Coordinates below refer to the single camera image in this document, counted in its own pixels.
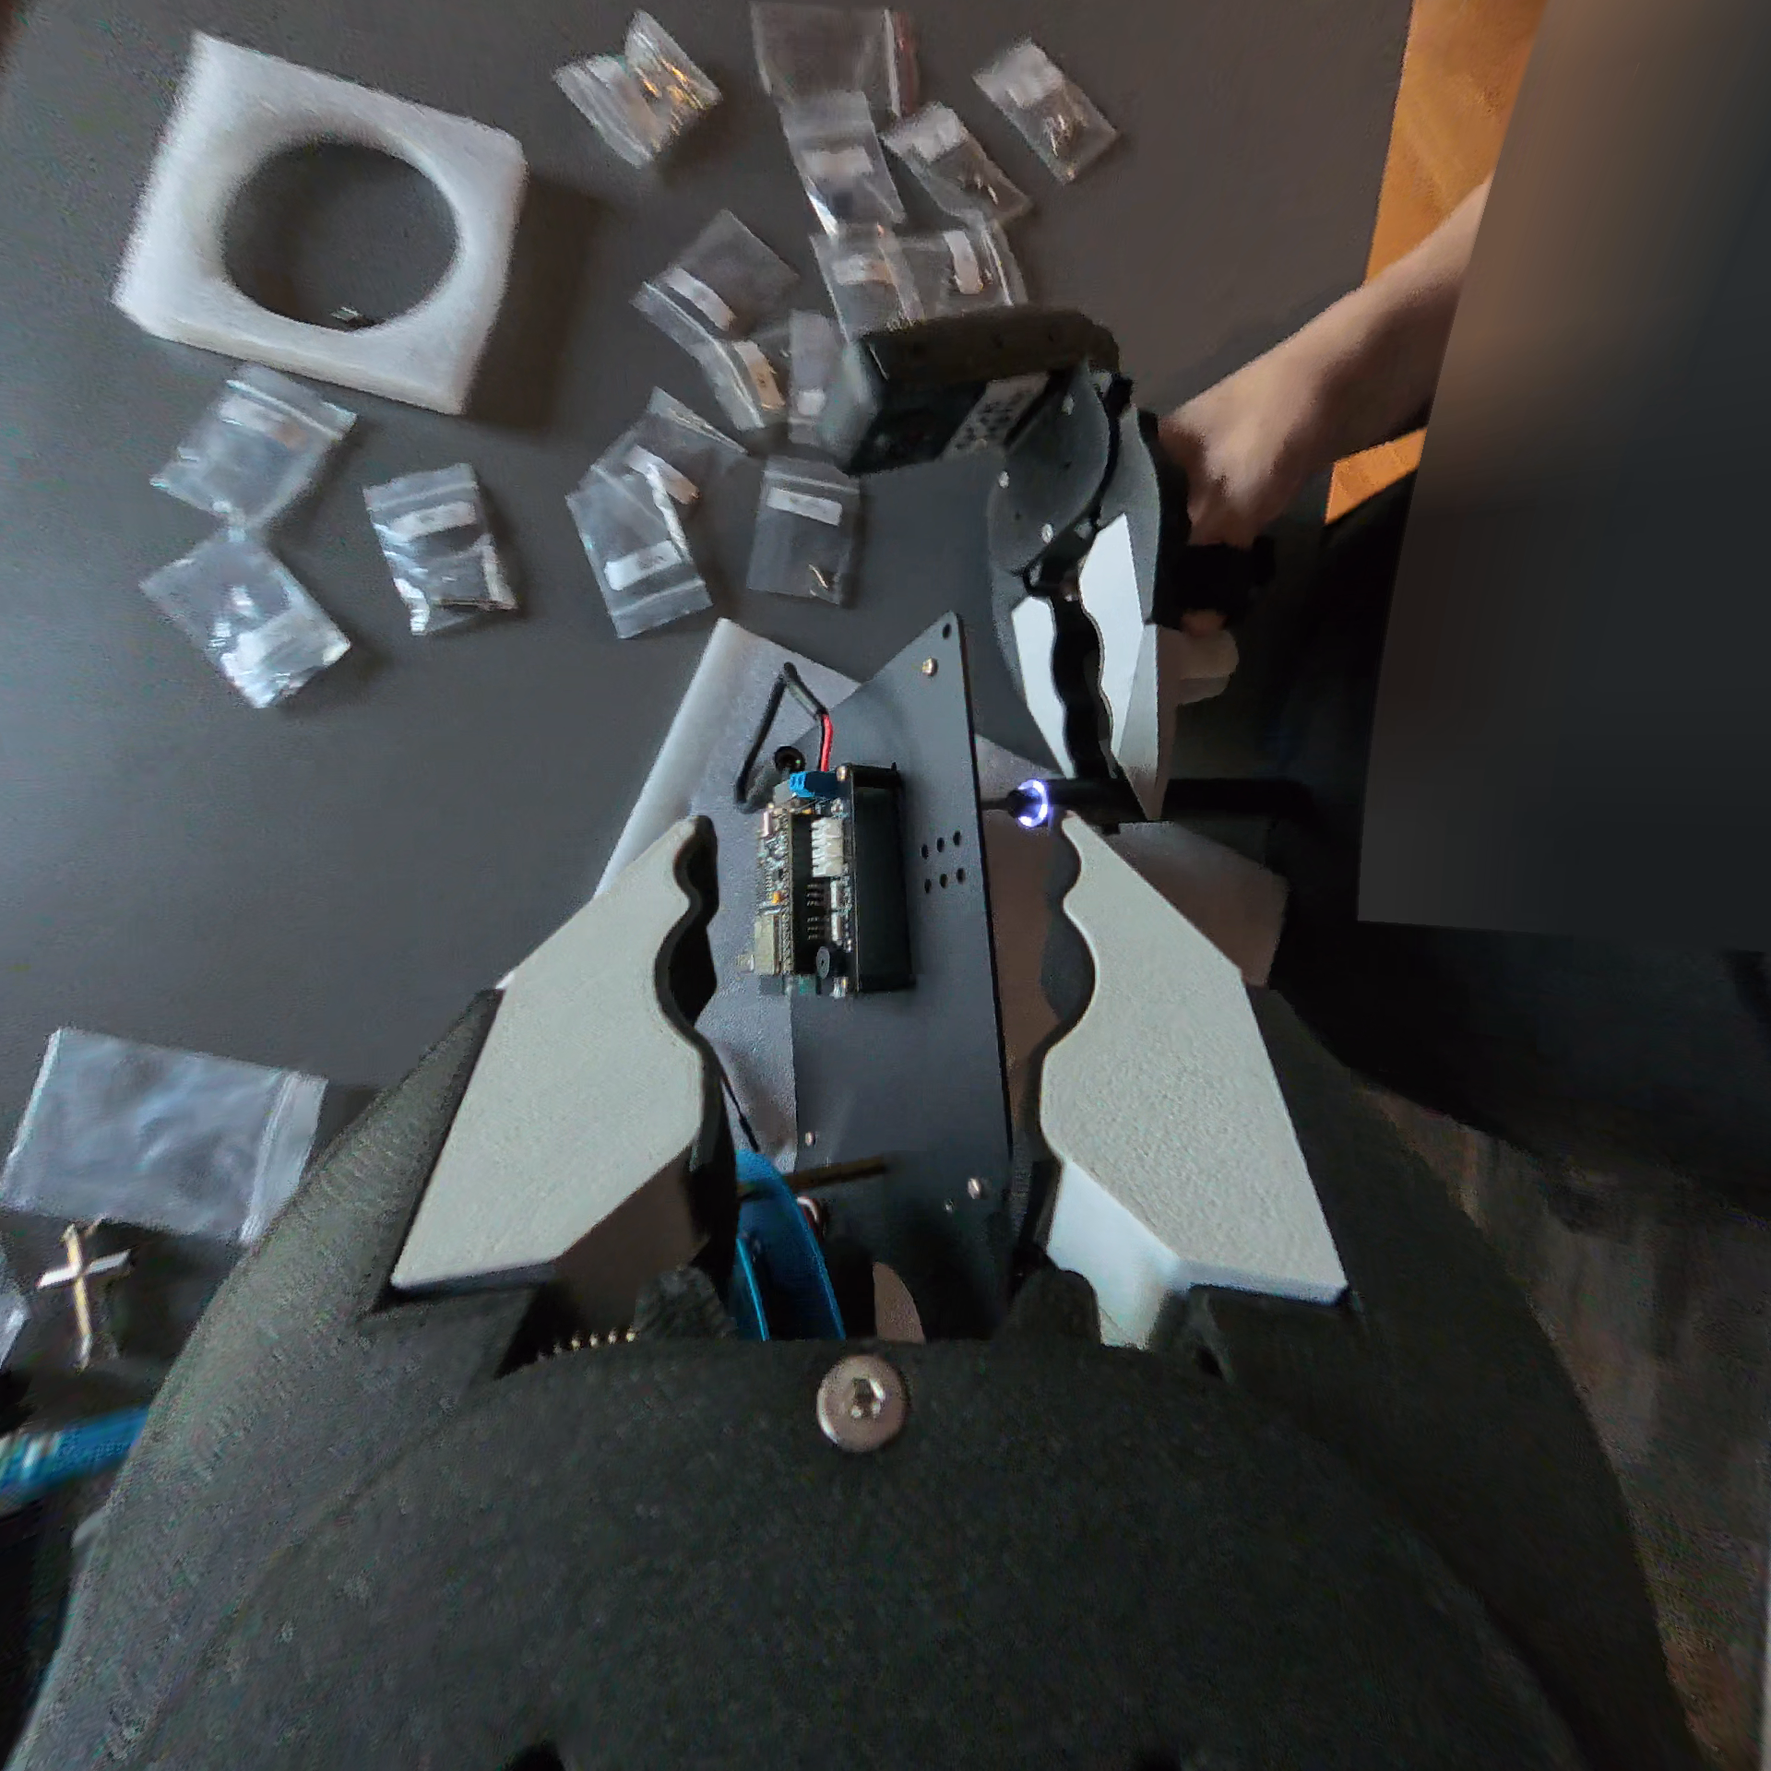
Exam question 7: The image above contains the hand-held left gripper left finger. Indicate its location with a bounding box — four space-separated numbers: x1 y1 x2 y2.
391 814 735 1294

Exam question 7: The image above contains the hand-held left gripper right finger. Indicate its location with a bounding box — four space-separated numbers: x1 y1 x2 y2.
1038 814 1354 1349

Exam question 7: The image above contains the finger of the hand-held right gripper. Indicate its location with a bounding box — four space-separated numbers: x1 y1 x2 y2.
1079 511 1180 820
1008 583 1111 820

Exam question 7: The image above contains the black electric screwdriver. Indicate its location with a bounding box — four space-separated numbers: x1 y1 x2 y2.
984 774 1308 832

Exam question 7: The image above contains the black metal robot chassis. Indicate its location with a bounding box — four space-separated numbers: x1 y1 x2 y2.
692 612 1022 1332

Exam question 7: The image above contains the person's right forearm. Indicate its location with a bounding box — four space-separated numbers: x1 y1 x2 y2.
1301 177 1498 464

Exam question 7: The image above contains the dark grey desk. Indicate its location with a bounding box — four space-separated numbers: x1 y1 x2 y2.
0 0 1413 1399

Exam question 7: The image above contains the person's right hand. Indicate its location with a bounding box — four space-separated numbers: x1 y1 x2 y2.
1160 373 1336 555

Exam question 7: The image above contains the black battery holder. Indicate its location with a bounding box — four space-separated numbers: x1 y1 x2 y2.
842 762 917 992

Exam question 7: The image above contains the green circuit board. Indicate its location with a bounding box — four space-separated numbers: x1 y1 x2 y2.
751 802 856 1000

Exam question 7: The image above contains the white foam sheet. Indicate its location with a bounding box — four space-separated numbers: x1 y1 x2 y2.
595 618 1295 1150

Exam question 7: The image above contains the large clear plastic bag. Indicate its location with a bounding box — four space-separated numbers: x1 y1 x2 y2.
0 1027 332 1247

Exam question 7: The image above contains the metal cross wrench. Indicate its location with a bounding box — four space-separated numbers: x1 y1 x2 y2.
38 1219 138 1367

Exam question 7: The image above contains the pile of small screw bags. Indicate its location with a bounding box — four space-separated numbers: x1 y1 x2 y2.
138 5 1121 709

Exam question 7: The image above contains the white foam square with hole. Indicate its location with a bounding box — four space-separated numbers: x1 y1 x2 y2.
113 33 530 417

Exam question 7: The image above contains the red and black wire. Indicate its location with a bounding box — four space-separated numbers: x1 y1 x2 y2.
741 664 848 806

